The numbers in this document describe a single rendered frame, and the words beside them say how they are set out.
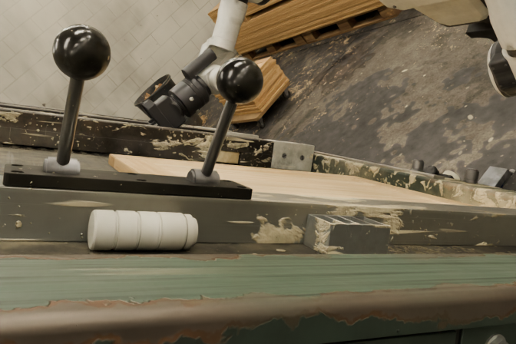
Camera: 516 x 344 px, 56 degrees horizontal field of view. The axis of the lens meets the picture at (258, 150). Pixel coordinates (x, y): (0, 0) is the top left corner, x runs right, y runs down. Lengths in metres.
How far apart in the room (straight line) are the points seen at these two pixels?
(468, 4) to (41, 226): 0.81
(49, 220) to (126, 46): 6.02
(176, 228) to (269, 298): 0.22
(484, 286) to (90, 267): 0.17
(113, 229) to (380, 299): 0.22
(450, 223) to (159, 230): 0.35
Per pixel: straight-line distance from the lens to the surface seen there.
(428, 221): 0.57
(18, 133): 1.09
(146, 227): 0.37
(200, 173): 0.43
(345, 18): 4.80
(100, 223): 0.36
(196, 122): 5.39
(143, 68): 6.41
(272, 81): 4.24
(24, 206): 0.39
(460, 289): 0.23
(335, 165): 1.23
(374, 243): 0.47
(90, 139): 1.10
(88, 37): 0.34
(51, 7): 6.26
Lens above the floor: 1.51
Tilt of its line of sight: 23 degrees down
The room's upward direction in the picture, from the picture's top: 40 degrees counter-clockwise
